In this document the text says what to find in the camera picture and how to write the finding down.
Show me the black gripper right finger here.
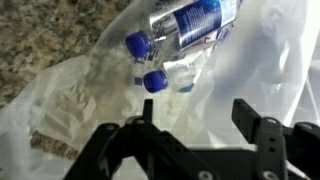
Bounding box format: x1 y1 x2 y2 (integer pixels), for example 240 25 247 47
231 98 320 180

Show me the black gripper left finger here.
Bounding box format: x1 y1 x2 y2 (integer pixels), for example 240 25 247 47
62 98 215 180

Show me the small blue-capped water bottle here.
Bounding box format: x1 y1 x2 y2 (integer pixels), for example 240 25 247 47
142 56 209 95
124 0 243 60

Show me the translucent white plastic bag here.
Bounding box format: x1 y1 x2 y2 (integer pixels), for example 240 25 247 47
0 0 320 180

